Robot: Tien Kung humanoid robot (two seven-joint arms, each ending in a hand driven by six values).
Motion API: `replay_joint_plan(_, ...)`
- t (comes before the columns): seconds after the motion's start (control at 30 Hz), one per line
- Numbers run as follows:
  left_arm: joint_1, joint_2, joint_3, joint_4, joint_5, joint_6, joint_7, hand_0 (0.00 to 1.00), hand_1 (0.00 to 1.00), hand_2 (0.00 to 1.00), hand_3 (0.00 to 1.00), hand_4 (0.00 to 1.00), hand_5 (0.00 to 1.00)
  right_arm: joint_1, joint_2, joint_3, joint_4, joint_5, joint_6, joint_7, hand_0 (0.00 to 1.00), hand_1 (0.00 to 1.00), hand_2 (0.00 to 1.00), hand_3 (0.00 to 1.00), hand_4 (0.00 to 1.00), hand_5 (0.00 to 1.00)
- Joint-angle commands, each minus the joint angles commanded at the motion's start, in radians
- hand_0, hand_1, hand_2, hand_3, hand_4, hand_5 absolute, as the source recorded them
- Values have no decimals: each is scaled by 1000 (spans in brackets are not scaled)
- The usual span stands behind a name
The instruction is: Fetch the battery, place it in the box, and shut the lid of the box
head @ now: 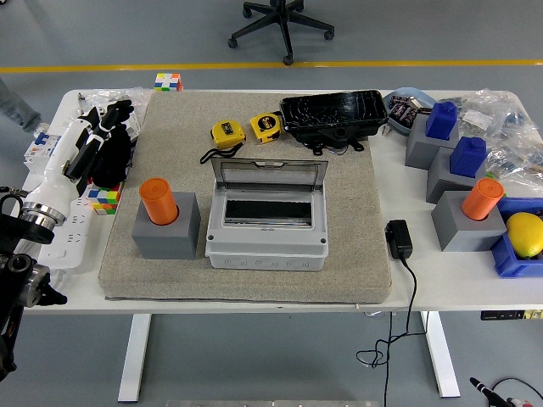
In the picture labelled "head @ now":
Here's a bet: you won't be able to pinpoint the blue bottle-shaped block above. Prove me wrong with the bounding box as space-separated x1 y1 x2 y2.
425 100 459 141
449 136 488 178

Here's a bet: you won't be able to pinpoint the black plastic case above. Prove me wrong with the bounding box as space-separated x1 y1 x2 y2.
279 89 389 156

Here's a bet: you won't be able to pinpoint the black table control panel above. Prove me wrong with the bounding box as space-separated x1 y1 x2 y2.
480 310 543 321

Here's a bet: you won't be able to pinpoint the grey electrical box clear lid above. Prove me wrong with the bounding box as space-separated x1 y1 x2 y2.
204 157 331 270

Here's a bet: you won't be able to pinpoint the yellow lemon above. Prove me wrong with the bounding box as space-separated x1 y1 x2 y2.
507 212 543 259

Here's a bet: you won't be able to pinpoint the white-faced puzzle cube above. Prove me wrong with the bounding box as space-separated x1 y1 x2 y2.
154 72 184 92

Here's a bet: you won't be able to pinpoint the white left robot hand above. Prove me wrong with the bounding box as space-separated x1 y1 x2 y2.
23 99 136 218

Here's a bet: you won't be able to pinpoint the clear bags of small parts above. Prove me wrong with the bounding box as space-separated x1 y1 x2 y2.
460 87 543 198

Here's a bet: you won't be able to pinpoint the grey-brown mat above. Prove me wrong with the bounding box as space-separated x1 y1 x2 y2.
98 91 392 303

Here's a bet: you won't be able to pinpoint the grey block with round hole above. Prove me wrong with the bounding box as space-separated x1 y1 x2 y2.
131 192 201 260

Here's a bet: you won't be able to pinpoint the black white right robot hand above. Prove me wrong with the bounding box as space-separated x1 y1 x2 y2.
469 376 531 407

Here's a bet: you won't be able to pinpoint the clear bags with white parts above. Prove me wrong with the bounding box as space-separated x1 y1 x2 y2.
78 86 153 141

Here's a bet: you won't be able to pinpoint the black office chair base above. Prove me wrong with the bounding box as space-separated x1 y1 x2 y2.
227 0 335 67

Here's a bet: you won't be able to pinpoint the colourful puzzle cube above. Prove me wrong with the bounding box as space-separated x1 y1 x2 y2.
87 181 124 216

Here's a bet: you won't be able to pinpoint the white blue circuit breaker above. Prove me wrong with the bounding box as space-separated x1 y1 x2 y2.
23 130 63 173

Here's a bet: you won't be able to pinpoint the black adapter cord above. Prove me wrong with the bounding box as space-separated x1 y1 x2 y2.
355 256 429 407

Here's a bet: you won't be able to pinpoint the black cloth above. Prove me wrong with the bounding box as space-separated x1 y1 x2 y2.
91 125 135 188

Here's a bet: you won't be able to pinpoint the black power adapter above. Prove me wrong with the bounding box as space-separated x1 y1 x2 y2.
384 219 414 260

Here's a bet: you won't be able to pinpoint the yellow tape measure black strap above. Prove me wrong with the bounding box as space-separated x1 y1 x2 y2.
199 120 247 165

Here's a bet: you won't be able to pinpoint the light blue tray dark packets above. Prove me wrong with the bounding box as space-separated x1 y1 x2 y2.
383 86 438 137

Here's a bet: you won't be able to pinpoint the blue plastic bin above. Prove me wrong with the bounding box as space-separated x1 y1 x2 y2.
490 197 543 279

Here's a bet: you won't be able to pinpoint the white power strip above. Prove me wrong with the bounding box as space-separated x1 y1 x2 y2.
37 197 97 270

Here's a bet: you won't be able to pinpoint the orange cylinder battery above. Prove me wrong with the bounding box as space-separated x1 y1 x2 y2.
461 177 506 221
138 177 179 226

